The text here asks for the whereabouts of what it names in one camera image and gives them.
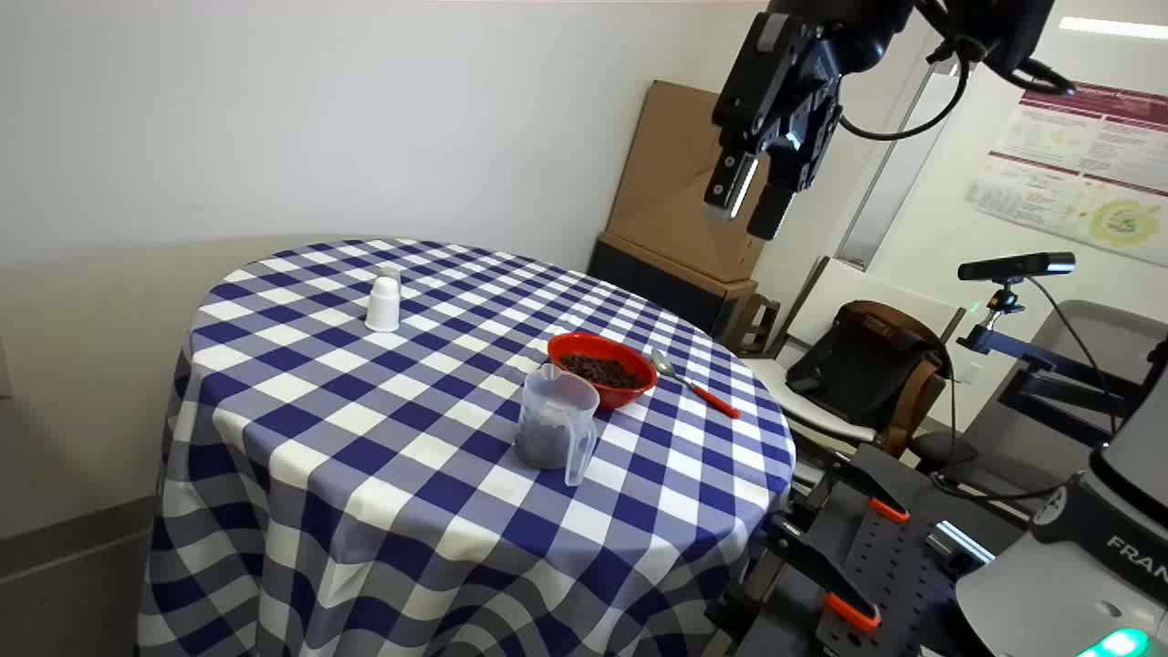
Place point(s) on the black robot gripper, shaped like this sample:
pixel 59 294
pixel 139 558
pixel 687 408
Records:
pixel 779 103

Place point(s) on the wall poster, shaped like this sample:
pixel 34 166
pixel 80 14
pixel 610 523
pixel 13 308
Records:
pixel 1084 166

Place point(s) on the small white bottle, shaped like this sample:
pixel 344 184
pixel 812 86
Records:
pixel 385 305

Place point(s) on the clear plastic measuring jug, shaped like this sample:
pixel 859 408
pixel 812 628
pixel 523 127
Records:
pixel 557 420

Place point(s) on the red handled metal spoon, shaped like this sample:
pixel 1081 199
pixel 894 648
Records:
pixel 693 389

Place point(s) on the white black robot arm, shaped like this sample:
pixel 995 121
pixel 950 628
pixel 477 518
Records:
pixel 998 35

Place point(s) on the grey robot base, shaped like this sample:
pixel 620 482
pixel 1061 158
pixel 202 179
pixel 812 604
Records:
pixel 1087 580

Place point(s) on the coffee beans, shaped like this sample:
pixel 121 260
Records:
pixel 598 369

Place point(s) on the brown black bag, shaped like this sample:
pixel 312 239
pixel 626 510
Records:
pixel 867 359

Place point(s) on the brown cardboard box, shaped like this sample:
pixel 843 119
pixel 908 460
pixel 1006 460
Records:
pixel 659 205

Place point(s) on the black camera on tripod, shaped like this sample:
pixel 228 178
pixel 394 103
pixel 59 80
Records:
pixel 1006 276

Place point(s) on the red bowl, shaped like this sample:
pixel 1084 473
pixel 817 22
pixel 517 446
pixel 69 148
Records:
pixel 590 346

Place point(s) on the orange handled clamp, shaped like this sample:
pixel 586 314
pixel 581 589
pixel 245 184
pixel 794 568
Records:
pixel 843 599

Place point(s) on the blue white checkered tablecloth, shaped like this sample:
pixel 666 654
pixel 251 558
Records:
pixel 334 490

